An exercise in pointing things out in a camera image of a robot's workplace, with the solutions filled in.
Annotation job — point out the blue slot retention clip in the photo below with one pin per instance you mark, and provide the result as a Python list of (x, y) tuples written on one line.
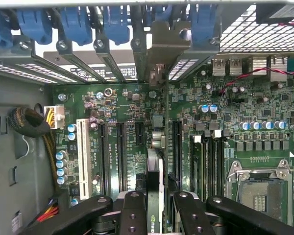
[(116, 25), (204, 24), (0, 29), (76, 25), (35, 25)]

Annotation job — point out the white PCI expansion slot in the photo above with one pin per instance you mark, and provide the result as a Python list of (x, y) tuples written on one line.
[(82, 159)]

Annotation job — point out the white power connector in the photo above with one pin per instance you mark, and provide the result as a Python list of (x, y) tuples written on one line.
[(57, 117)]

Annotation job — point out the CPU socket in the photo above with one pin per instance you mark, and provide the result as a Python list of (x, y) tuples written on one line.
[(262, 195)]

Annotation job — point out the green motherboard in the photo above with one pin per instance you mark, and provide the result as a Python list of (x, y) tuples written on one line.
[(235, 112)]

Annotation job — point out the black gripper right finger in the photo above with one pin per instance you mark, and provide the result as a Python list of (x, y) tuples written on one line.
[(193, 215)]

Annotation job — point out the short black expansion slot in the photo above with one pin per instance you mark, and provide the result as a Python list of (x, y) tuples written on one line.
[(140, 133)]

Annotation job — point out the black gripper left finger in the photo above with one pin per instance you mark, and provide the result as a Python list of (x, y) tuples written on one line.
[(134, 215)]

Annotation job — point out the open black PC case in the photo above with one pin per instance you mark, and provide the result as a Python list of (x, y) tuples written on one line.
[(14, 151)]

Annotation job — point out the long black expansion slot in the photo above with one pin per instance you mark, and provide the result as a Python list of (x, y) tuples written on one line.
[(104, 159), (121, 156)]

